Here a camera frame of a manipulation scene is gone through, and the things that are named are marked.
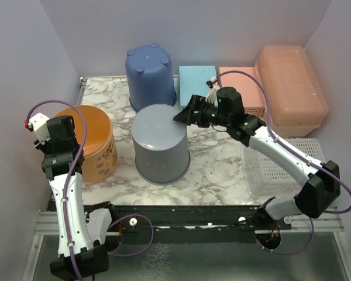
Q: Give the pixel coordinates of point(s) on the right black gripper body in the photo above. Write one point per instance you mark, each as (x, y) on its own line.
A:
(208, 113)

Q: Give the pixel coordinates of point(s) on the light blue perforated basket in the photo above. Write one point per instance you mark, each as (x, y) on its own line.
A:
(192, 81)

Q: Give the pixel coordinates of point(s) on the grey-blue plastic bucket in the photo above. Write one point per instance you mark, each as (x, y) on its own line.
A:
(161, 148)

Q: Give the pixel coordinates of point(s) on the pink perforated plastic basket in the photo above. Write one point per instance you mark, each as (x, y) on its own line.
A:
(252, 97)

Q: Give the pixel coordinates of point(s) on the blue plastic bucket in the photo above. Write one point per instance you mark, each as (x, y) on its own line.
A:
(149, 73)

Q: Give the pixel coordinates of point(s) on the white perforated plastic basket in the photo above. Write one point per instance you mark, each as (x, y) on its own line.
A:
(265, 179)

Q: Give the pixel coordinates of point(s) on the large orange lidded container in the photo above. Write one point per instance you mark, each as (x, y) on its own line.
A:
(297, 105)

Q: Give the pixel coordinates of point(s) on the orange plastic bucket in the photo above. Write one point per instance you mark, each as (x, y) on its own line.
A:
(100, 153)

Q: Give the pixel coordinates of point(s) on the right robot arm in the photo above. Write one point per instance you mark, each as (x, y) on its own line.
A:
(319, 181)

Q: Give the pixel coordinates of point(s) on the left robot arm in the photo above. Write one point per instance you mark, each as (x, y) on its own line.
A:
(81, 249)

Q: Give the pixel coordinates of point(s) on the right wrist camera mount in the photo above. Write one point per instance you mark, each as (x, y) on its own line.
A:
(213, 87)

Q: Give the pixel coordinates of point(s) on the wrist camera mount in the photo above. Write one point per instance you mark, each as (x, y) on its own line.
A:
(213, 87)
(38, 125)

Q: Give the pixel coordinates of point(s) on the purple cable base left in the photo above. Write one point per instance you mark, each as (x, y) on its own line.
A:
(133, 238)

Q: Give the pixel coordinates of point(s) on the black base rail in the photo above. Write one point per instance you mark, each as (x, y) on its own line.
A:
(186, 224)

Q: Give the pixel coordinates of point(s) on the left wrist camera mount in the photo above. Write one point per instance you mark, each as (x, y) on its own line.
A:
(38, 125)

